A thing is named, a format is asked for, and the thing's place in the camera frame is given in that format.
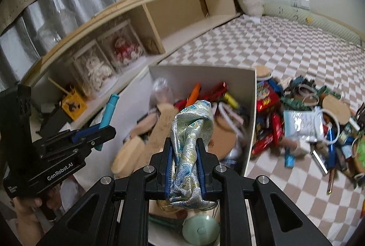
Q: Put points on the brown pen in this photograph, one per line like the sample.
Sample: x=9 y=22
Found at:
x=330 y=180

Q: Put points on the red slim packet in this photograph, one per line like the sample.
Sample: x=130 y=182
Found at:
x=216 y=90

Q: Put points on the wooden bedside shelf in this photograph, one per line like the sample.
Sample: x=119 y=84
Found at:
x=171 y=6

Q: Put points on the light blue tube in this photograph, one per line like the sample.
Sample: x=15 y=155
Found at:
x=109 y=109

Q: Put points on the wooden comb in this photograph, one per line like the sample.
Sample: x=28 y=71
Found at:
x=162 y=126

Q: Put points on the clear case with white plush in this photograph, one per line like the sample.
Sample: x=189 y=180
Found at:
x=95 y=69

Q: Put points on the dark blue slim case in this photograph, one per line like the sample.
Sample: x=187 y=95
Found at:
x=331 y=139

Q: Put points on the yellow tube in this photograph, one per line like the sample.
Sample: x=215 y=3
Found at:
x=231 y=101

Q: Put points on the orange pen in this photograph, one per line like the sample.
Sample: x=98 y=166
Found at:
x=193 y=94

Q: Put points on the green frog round coaster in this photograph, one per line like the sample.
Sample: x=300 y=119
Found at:
x=360 y=156

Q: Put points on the mint green round case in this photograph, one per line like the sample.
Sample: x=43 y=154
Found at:
x=199 y=230

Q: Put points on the white plastic packet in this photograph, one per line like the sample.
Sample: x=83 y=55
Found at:
x=299 y=124

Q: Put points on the light wooden oval box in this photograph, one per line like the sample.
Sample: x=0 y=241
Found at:
x=128 y=156

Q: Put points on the green long pillow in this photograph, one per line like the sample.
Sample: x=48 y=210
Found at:
x=328 y=23

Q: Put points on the clear case with red plush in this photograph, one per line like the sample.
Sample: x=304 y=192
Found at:
x=125 y=49

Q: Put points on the brown hair claw clip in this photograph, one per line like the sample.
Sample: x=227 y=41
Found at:
x=362 y=111

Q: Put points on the small blue item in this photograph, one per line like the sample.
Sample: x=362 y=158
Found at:
x=290 y=159

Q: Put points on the white cardboard box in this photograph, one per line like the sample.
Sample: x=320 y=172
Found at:
x=245 y=120

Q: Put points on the person's left hand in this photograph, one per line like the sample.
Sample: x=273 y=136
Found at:
x=27 y=217

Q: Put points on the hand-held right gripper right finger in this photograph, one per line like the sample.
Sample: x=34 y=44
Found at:
x=202 y=183

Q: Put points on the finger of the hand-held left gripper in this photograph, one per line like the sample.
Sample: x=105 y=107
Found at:
x=71 y=144
x=84 y=133

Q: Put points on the patterned silk pouch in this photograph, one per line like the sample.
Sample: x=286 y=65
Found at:
x=185 y=143

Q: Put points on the small yellow box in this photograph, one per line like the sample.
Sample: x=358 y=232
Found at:
x=72 y=104

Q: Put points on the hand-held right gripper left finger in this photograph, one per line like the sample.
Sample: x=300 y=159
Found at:
x=168 y=177

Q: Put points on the red snack packet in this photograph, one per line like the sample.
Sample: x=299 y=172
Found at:
x=265 y=97

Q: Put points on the clear plastic bottle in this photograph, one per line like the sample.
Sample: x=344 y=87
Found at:
x=160 y=89

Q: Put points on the red foil snack bar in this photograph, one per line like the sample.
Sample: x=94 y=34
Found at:
x=262 y=143

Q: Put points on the white wall socket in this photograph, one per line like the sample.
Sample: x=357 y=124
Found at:
x=299 y=2

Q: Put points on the white headboard panel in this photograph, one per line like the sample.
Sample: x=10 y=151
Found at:
x=330 y=0

